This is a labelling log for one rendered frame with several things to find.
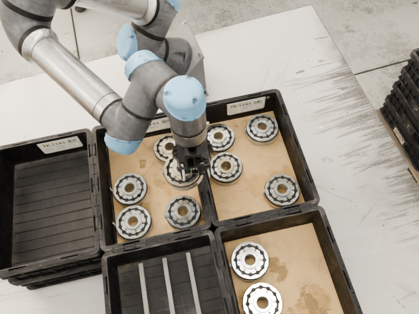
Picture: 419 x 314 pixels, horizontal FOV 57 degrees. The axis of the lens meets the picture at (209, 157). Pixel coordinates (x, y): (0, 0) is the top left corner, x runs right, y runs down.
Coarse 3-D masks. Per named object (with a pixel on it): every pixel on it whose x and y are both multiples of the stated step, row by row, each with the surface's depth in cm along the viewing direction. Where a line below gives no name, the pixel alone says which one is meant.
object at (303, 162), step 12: (240, 96) 122; (252, 96) 122; (288, 120) 117; (300, 156) 111; (204, 180) 109; (312, 180) 108; (312, 192) 106; (300, 204) 104; (312, 204) 104; (240, 216) 104; (252, 216) 104; (264, 216) 104; (216, 228) 105
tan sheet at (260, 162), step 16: (272, 112) 131; (240, 128) 128; (240, 144) 126; (272, 144) 125; (256, 160) 123; (272, 160) 122; (288, 160) 122; (208, 176) 121; (256, 176) 120; (224, 192) 118; (240, 192) 118; (256, 192) 118; (224, 208) 116; (240, 208) 116; (256, 208) 115; (272, 208) 115
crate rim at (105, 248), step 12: (96, 132) 120; (96, 144) 117; (96, 156) 115; (96, 168) 113; (96, 180) 112; (96, 192) 110; (204, 192) 108; (204, 204) 108; (192, 228) 103; (204, 228) 103; (132, 240) 103; (144, 240) 102; (156, 240) 102
